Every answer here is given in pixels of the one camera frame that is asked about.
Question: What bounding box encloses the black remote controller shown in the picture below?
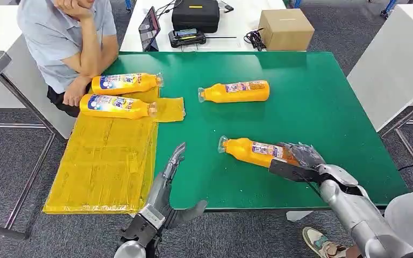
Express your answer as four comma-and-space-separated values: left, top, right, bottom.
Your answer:
167, 28, 238, 49

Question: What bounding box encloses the yellow plastic sheet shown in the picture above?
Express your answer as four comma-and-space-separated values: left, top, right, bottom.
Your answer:
42, 85, 186, 216

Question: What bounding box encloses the dark right wrist camera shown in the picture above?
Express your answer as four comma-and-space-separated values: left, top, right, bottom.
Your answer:
268, 159, 322, 184

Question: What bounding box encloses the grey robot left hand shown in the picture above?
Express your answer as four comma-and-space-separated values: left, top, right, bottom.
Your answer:
145, 142, 209, 230

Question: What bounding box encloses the orange drink bottle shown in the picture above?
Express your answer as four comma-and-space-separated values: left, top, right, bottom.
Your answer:
79, 94, 159, 120
91, 73, 165, 96
197, 80, 270, 104
217, 135, 300, 168

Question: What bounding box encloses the seated person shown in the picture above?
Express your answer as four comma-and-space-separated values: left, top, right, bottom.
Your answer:
16, 0, 120, 119

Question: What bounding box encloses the green table mat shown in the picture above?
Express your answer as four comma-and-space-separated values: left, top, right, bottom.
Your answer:
105, 51, 410, 211

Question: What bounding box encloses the black carrying case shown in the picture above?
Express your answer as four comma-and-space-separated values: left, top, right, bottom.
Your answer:
171, 0, 220, 34

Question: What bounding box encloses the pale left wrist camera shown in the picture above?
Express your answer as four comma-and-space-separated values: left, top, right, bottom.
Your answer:
138, 204, 167, 230

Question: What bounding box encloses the white table with metal legs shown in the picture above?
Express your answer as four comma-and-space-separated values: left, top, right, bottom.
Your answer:
346, 4, 413, 187

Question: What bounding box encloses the black cable bundle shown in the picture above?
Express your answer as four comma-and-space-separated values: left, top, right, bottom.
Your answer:
243, 28, 267, 52

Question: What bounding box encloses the person's hand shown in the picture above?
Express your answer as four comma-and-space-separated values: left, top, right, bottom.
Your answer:
62, 75, 88, 108
53, 0, 94, 22

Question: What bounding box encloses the black tablet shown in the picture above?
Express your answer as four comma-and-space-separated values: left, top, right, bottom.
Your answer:
138, 6, 161, 53

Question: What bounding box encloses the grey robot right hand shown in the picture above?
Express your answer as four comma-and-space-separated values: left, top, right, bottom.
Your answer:
277, 142, 327, 170

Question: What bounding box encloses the brown cardboard box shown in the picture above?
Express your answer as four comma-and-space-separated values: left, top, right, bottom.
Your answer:
258, 8, 316, 52

